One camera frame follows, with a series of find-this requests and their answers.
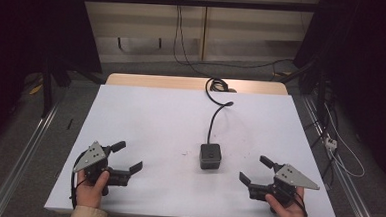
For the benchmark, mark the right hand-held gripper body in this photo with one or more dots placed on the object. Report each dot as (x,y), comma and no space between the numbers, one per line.
(292,178)

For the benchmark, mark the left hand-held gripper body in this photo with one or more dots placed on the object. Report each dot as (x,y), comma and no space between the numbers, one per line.
(91,156)

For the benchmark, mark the person's right hand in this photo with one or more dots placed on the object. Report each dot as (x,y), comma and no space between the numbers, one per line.
(287,212)

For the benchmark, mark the person's left hand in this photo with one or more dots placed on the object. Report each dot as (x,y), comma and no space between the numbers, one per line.
(90,191)

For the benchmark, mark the small black floor item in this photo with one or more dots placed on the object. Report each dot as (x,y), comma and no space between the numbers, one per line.
(69,123)

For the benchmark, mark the black cube device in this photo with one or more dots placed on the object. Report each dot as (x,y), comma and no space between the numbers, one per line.
(210,155)

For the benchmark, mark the white power strip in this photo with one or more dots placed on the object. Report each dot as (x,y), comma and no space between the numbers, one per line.
(331,143)

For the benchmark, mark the black metal stand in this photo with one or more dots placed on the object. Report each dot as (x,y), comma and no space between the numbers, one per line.
(46,91)

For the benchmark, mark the black horizontal bar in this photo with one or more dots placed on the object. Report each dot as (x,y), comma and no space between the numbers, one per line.
(200,2)

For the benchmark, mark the aluminium floor rail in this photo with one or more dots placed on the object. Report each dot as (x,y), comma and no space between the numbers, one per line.
(347,183)
(21,159)

